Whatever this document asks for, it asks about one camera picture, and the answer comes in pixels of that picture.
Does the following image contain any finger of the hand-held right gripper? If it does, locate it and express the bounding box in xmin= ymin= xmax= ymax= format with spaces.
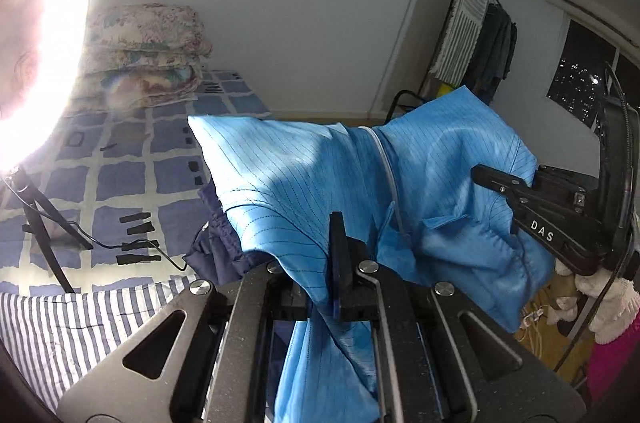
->
xmin=471 ymin=163 xmax=541 ymax=206

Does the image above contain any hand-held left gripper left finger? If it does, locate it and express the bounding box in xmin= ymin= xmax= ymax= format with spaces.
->
xmin=57 ymin=262 xmax=311 ymax=423

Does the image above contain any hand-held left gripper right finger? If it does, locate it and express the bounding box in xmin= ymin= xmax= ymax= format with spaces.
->
xmin=327 ymin=212 xmax=586 ymax=423

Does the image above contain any light blue pinstriped garment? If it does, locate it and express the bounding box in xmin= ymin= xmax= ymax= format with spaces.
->
xmin=186 ymin=86 xmax=556 ymax=423

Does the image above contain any person's right forearm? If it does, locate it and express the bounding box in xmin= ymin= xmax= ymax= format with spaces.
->
xmin=586 ymin=313 xmax=640 ymax=404

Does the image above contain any person's right hand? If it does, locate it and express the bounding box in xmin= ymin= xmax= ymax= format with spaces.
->
xmin=555 ymin=253 xmax=640 ymax=345

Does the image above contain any navy blue garment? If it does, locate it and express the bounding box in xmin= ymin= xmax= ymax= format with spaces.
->
xmin=182 ymin=183 xmax=287 ymax=290

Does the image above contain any grey hanging garment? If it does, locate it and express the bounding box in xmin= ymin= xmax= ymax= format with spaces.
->
xmin=464 ymin=2 xmax=502 ymax=100

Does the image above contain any night window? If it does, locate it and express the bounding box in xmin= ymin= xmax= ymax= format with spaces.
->
xmin=545 ymin=0 xmax=640 ymax=135

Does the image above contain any dark hanging garment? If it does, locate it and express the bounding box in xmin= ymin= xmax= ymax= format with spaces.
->
xmin=492 ymin=10 xmax=519 ymax=85

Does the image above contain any striped hanging towel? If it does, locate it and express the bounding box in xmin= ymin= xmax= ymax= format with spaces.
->
xmin=429 ymin=0 xmax=493 ymax=82

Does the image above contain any white leaning board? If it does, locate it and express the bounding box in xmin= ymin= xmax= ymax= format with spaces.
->
xmin=367 ymin=0 xmax=457 ymax=120

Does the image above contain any blue white striped quilt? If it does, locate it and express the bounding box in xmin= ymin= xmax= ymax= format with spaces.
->
xmin=0 ymin=273 xmax=202 ymax=415

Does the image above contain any blue checked bed sheet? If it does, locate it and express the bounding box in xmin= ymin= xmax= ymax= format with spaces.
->
xmin=0 ymin=70 xmax=273 ymax=297

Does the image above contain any black light tripod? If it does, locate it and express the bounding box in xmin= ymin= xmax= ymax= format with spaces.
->
xmin=0 ymin=166 xmax=96 ymax=295

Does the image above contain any floral folded quilt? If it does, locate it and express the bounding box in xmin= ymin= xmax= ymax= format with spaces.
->
xmin=89 ymin=4 xmax=214 ymax=60
xmin=74 ymin=52 xmax=207 ymax=107

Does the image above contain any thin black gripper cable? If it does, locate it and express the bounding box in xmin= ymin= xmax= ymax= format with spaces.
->
xmin=552 ymin=62 xmax=639 ymax=371

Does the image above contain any white floor cable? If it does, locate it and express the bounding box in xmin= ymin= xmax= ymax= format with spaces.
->
xmin=520 ymin=303 xmax=551 ymax=330

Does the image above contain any black light cable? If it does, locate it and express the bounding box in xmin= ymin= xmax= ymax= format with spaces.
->
xmin=60 ymin=218 xmax=188 ymax=274

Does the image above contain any black metal frame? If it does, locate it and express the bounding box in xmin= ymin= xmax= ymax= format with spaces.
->
xmin=382 ymin=89 xmax=432 ymax=125

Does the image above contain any bright ring light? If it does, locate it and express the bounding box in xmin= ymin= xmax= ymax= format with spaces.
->
xmin=0 ymin=0 xmax=92 ymax=174

